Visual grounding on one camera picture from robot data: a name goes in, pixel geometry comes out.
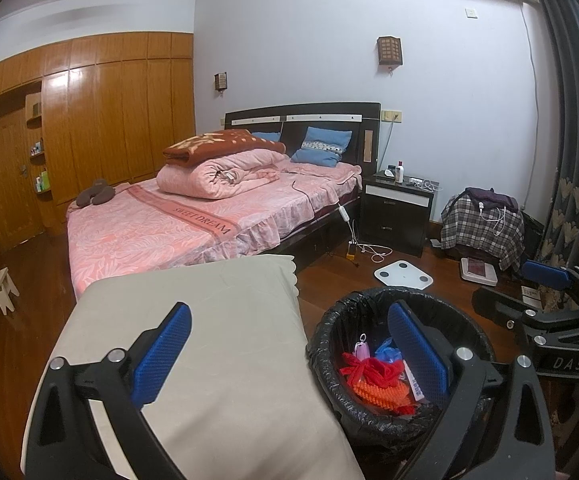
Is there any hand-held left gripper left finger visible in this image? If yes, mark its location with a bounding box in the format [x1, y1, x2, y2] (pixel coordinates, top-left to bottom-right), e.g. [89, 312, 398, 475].
[22, 301, 193, 480]

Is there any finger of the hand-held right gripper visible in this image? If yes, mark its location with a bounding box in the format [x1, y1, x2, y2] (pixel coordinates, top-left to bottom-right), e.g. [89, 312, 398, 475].
[519, 260, 577, 291]
[471, 285, 533, 335]

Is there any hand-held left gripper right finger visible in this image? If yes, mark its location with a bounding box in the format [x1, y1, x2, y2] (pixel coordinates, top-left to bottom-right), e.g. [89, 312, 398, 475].
[387, 301, 555, 480]

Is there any white blue tissue box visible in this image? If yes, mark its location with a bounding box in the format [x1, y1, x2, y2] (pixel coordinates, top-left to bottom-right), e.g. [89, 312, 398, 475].
[402, 360, 427, 403]

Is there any red cloth strip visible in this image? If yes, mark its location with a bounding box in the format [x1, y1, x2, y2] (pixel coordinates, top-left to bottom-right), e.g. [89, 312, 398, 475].
[339, 352, 410, 386]

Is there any orange foam mesh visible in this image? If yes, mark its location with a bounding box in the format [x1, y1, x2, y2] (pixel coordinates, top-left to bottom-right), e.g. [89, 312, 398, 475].
[352, 377, 410, 413]

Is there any bin with black liner bag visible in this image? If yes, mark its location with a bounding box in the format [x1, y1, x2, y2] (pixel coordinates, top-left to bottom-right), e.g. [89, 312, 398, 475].
[307, 287, 497, 480]

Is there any white scale with red panel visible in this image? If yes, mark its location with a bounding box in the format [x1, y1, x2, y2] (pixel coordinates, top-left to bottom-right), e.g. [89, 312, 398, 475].
[459, 256, 497, 287]

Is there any black bag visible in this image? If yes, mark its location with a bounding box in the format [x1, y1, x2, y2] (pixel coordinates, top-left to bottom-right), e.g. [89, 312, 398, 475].
[522, 212, 545, 261]

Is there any white body scale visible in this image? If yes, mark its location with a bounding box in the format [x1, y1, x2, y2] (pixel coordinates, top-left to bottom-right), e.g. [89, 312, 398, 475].
[374, 260, 433, 291]

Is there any purple garment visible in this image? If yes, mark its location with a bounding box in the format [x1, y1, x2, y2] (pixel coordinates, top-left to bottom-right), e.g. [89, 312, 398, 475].
[467, 187, 520, 213]

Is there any pink bedspread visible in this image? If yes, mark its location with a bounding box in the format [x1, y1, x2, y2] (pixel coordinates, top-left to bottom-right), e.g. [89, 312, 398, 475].
[67, 160, 363, 298]

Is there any black and white nightstand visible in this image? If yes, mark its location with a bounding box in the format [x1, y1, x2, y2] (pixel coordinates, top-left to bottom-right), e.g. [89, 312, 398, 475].
[359, 170, 435, 258]

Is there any grey neck pillow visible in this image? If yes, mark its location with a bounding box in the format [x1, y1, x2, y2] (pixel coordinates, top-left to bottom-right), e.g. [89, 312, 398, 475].
[76, 178, 115, 207]

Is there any small wooden stool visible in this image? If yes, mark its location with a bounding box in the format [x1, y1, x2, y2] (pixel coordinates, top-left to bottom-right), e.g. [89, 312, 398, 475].
[0, 268, 20, 316]

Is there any folded pink quilt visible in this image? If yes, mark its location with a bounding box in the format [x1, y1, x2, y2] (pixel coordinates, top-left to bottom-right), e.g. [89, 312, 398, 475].
[157, 149, 290, 200]

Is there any brown patterned pillow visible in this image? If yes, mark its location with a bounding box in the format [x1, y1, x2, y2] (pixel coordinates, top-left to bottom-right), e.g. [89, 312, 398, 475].
[163, 130, 286, 166]

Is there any large blue pillow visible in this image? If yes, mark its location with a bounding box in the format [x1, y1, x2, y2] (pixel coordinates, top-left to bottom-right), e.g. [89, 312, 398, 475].
[290, 126, 353, 167]

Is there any wooden wardrobe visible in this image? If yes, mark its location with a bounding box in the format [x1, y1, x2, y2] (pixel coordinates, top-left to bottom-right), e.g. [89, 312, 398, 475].
[0, 31, 195, 256]

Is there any dark wooden bed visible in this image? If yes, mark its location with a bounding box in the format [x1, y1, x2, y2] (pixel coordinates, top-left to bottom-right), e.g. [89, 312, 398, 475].
[67, 102, 381, 301]

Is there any white charger cable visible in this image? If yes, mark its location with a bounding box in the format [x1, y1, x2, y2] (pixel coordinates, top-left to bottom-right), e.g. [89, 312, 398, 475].
[479, 202, 510, 236]

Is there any white floor cable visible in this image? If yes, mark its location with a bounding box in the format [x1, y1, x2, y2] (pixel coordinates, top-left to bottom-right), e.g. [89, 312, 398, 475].
[352, 217, 393, 263]

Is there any white wall conduit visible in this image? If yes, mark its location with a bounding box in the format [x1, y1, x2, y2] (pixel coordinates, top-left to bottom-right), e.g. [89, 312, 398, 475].
[519, 0, 545, 206]

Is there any large brown wall lamp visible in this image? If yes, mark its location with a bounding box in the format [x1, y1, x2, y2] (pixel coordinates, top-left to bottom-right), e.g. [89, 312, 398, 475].
[377, 36, 403, 70]

